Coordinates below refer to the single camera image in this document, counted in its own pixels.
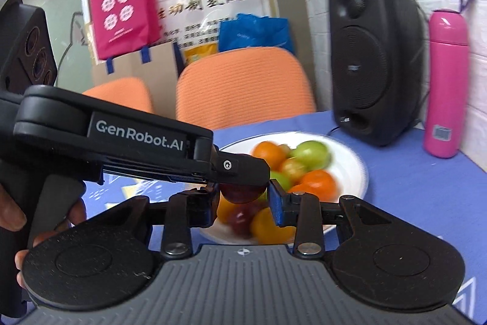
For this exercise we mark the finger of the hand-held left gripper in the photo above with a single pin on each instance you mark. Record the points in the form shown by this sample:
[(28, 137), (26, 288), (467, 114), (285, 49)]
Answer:
[(243, 170)]

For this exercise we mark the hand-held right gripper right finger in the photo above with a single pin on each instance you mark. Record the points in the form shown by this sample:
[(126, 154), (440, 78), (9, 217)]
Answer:
[(277, 207)]

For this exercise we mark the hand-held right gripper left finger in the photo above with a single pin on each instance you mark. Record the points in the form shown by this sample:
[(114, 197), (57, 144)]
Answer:
[(213, 210)]

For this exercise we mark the small orange tangerine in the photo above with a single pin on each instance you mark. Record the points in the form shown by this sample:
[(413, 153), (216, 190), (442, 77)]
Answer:
[(227, 210), (319, 183), (269, 154)]

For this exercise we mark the large orange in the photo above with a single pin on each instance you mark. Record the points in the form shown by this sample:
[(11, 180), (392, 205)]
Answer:
[(266, 228)]

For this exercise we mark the dark red plum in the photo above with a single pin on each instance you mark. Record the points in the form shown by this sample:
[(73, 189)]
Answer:
[(241, 223), (241, 194)]

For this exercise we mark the green jujube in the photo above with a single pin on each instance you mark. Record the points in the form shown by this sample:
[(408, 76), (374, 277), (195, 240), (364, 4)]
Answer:
[(312, 154), (280, 179)]

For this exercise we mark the brown longan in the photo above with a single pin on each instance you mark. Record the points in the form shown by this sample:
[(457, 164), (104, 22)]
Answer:
[(284, 149)]

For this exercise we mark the white plate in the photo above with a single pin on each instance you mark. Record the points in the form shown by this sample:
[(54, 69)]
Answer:
[(350, 169)]

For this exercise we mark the person's left hand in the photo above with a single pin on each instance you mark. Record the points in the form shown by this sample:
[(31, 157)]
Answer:
[(9, 209)]

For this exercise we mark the orange chair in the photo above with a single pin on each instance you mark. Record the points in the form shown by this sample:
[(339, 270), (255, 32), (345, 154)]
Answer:
[(121, 92), (243, 85)]

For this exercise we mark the kraft paper bag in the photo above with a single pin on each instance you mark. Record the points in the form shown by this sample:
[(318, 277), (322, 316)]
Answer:
[(159, 70)]

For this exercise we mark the blue printed tablecloth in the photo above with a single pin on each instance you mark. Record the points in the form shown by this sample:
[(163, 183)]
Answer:
[(399, 188)]

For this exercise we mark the yellow snack bag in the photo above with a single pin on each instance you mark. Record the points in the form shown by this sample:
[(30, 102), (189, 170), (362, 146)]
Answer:
[(199, 54)]

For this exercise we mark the magenta tote bag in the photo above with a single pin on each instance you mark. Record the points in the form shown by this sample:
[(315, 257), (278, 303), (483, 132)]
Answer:
[(121, 16)]

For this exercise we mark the blue plastic bag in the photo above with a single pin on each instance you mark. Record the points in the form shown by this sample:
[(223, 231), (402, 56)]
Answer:
[(255, 32)]

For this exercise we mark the black speaker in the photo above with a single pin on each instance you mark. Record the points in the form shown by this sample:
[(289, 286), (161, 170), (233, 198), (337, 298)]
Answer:
[(373, 62)]

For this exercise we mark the pink water bottle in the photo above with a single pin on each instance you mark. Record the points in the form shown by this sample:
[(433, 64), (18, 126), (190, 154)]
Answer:
[(447, 81)]

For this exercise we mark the calligraphy wall poster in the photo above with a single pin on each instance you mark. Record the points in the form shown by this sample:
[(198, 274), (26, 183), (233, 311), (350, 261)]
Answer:
[(213, 1)]

